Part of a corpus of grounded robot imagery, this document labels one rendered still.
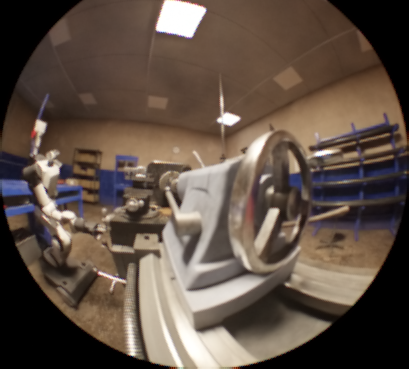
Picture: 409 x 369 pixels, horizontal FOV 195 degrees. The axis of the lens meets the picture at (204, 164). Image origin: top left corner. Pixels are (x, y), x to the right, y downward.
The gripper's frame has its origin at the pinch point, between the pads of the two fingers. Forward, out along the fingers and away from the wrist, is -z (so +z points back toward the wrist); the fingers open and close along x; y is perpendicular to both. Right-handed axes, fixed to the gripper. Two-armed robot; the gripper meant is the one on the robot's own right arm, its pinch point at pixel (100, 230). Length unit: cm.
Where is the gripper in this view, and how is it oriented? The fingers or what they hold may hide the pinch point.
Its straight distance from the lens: 83.5
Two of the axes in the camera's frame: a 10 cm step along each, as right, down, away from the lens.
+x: 4.1, -0.9, -9.1
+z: -9.1, -0.9, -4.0
